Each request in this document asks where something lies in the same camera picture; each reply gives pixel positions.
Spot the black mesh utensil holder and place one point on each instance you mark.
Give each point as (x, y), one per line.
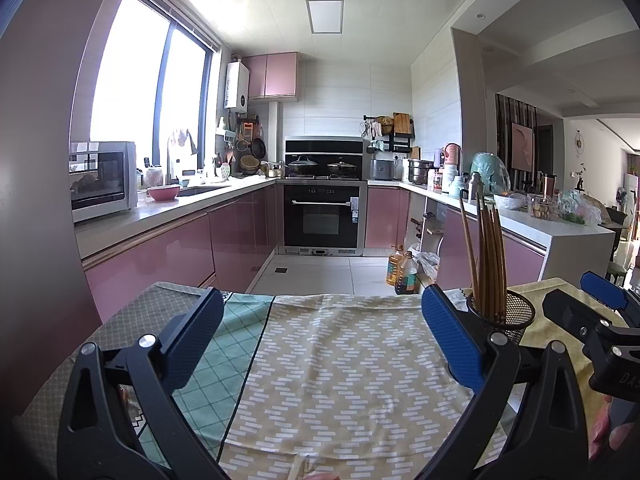
(520, 315)

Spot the metal sink faucet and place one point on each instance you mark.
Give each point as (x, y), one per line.
(169, 165)

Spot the pink wall painting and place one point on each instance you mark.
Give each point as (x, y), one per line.
(522, 145)

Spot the green beige patterned tablecloth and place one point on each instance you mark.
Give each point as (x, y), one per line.
(350, 350)

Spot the clear plastic box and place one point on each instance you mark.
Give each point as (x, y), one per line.
(542, 209)

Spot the floral ceramic jar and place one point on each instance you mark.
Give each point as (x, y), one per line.
(154, 177)

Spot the white wall water heater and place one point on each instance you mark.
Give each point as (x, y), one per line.
(237, 85)

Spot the hanging black frying pan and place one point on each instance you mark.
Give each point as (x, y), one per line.
(258, 149)

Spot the dark-framed kitchen window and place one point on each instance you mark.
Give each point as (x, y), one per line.
(130, 85)

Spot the black wall rack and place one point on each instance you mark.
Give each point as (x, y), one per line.
(402, 145)

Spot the steel stockpot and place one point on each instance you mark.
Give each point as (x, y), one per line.
(420, 172)

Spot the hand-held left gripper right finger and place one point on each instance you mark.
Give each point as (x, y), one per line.
(452, 345)

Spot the hanging kitchen utensils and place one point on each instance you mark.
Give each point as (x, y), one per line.
(246, 130)

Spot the polka dot utensil jar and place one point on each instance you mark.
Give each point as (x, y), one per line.
(224, 170)

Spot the black wok with lid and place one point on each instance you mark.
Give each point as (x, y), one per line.
(341, 169)
(301, 166)

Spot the pink bowl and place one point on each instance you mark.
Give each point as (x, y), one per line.
(163, 193)

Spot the yellow cooking oil bottle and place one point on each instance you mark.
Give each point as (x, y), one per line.
(394, 270)

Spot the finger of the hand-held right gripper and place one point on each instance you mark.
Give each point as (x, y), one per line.
(570, 315)
(602, 287)

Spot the white plastic container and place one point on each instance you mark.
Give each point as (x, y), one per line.
(455, 177)

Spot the clear plastic bag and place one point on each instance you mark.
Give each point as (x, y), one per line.
(575, 207)

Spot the white countertop oven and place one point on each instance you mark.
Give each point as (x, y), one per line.
(100, 180)

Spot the hanging cloth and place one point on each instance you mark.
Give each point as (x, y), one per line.
(181, 139)

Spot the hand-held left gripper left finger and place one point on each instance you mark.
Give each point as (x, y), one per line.
(195, 340)

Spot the black built-in oven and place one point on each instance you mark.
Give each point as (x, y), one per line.
(320, 220)

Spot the black range hood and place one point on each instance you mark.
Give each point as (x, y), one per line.
(325, 146)

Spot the white plastic bag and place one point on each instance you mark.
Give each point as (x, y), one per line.
(427, 265)

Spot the bundle of wooden chopsticks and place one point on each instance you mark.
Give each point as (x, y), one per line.
(490, 260)

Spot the pink kettle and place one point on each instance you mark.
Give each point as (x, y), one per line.
(452, 154)

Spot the wooden cutting board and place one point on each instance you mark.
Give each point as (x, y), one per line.
(402, 123)

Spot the ceiling light panel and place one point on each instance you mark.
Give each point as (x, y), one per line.
(325, 16)

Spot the steel thermos flask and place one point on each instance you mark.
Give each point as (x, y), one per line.
(475, 187)

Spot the wall clock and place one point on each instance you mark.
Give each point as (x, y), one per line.
(580, 141)

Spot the pink wall cabinet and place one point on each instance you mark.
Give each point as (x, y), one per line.
(280, 75)

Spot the pink base cabinet run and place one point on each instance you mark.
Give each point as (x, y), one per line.
(382, 215)
(165, 255)

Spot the two cooking oil bottles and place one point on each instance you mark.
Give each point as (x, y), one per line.
(407, 277)

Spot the silver countertop appliance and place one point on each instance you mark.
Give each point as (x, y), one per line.
(382, 170)

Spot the copper tumbler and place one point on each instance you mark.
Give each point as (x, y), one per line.
(549, 185)

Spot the person's right hand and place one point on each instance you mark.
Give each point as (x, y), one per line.
(600, 435)

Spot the white kitchen countertop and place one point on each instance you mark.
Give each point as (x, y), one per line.
(150, 210)

